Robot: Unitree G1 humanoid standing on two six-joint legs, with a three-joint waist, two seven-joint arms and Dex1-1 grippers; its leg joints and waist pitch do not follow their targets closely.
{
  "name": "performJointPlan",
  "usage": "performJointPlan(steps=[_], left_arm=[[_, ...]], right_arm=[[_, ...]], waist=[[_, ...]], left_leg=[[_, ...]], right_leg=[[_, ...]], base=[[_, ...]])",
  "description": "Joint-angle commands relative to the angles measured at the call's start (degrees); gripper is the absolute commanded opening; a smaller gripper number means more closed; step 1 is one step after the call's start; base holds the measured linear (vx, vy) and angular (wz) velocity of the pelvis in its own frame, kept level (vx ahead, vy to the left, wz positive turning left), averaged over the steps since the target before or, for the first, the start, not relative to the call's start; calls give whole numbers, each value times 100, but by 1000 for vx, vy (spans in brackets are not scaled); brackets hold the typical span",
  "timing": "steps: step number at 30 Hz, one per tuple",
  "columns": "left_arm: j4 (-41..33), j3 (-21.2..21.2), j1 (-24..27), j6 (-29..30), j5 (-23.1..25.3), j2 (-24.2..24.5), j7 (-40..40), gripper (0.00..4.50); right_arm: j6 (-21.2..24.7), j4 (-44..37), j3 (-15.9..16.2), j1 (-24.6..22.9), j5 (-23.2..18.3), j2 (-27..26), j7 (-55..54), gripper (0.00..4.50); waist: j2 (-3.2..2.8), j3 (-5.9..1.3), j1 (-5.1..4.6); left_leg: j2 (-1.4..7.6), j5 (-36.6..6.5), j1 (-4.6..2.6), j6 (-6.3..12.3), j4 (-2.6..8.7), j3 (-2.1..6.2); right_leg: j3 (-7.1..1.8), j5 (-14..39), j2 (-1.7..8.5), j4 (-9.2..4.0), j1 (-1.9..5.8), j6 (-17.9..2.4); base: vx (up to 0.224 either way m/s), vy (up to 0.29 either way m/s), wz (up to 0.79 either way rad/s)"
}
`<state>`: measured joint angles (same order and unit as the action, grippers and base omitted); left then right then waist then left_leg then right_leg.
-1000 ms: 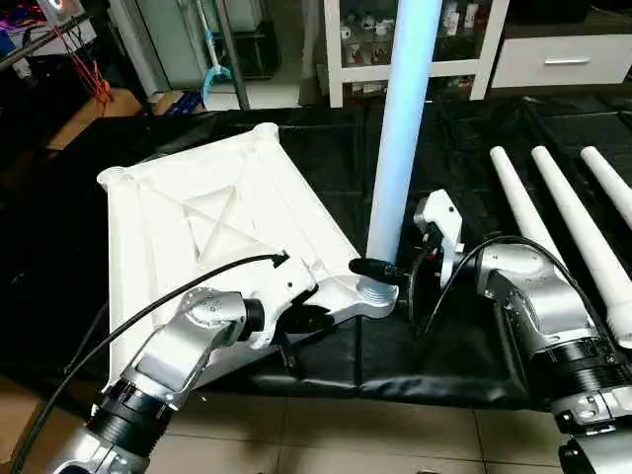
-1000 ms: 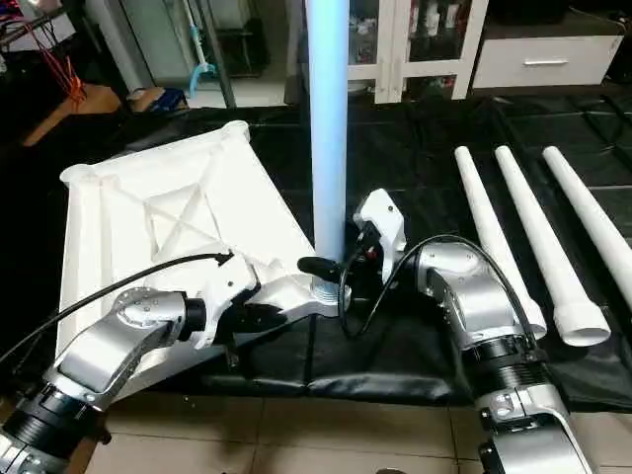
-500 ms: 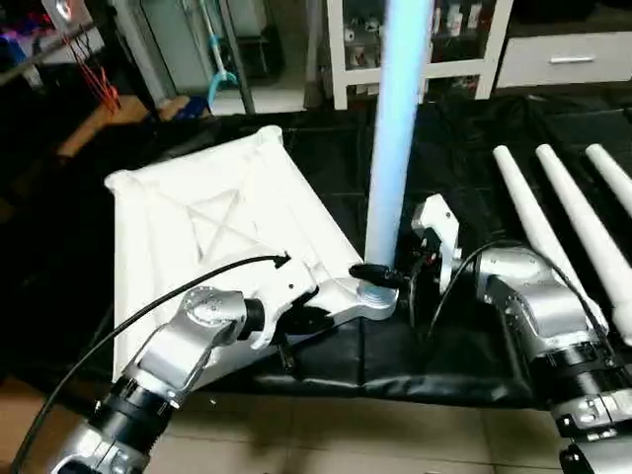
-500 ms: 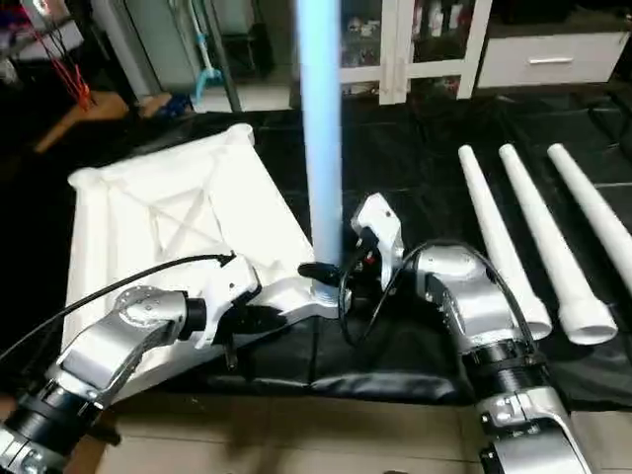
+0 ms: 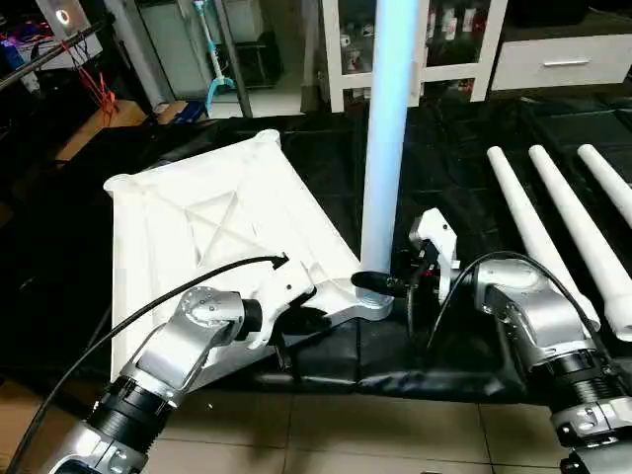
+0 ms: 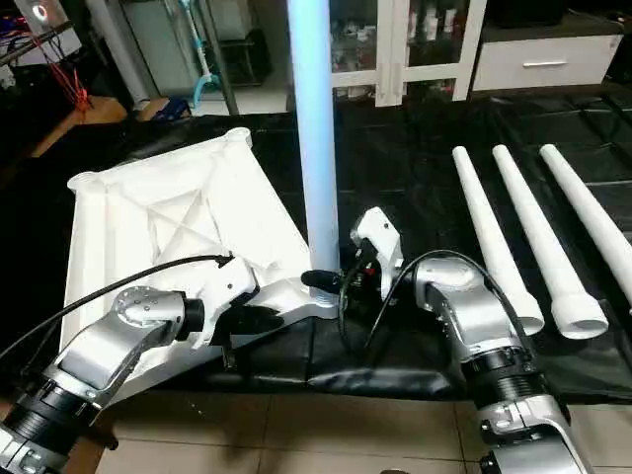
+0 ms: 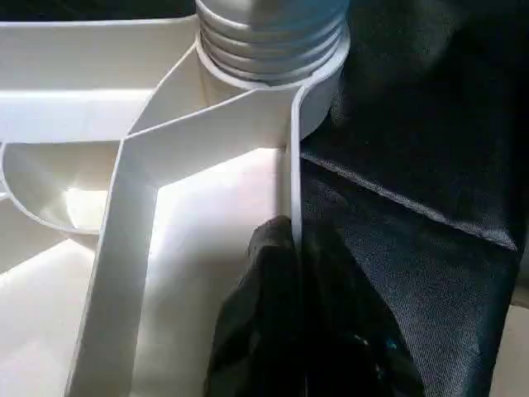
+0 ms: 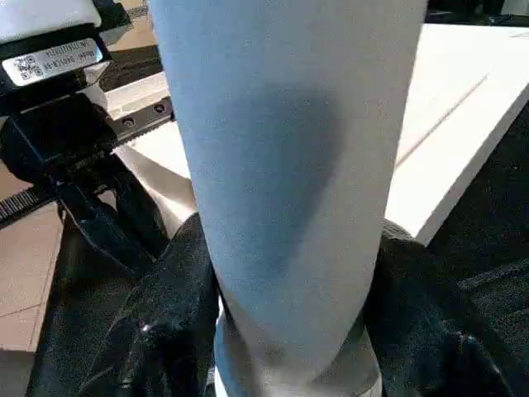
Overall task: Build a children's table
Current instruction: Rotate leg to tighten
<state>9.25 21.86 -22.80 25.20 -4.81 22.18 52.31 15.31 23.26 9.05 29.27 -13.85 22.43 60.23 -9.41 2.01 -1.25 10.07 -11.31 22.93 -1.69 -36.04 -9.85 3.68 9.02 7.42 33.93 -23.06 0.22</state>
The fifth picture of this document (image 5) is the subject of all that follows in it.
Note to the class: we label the white plastic table top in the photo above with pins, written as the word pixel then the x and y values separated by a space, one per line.
pixel 197 217

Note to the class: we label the white plastic table leg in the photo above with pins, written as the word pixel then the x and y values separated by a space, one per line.
pixel 610 183
pixel 583 232
pixel 528 222
pixel 388 128

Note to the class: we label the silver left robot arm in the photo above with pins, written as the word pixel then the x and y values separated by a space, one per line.
pixel 168 355

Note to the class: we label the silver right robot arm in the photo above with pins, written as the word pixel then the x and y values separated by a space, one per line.
pixel 538 321

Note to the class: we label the black work mat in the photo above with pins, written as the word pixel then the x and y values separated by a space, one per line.
pixel 425 360

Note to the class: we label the white glass-door cabinet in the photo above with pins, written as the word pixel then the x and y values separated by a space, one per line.
pixel 346 49

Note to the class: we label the blue and yellow box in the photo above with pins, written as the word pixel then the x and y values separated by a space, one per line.
pixel 183 111

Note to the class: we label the white drawer unit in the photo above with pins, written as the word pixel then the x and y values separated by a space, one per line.
pixel 563 64

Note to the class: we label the brown wooden desk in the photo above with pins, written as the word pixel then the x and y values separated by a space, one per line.
pixel 99 128

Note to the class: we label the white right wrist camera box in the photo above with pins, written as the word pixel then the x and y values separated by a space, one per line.
pixel 436 242

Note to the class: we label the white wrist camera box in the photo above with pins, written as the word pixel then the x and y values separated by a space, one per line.
pixel 436 242
pixel 281 291

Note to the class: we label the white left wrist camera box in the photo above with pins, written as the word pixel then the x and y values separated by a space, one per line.
pixel 281 291

